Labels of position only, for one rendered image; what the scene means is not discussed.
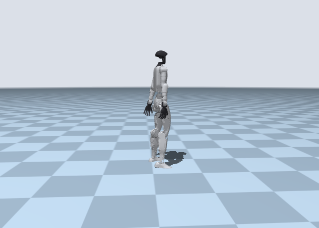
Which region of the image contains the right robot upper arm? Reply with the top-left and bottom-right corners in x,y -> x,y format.
159,67 -> 167,88

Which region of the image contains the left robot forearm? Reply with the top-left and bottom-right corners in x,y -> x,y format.
148,88 -> 155,104

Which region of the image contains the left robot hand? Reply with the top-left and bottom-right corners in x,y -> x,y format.
144,102 -> 153,116

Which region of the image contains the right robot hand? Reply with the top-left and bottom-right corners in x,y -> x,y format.
159,102 -> 168,119

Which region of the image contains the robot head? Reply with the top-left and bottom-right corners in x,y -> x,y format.
155,50 -> 167,66

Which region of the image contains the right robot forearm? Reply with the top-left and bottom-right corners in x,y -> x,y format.
161,84 -> 168,106

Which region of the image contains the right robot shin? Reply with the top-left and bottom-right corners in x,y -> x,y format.
159,132 -> 167,164

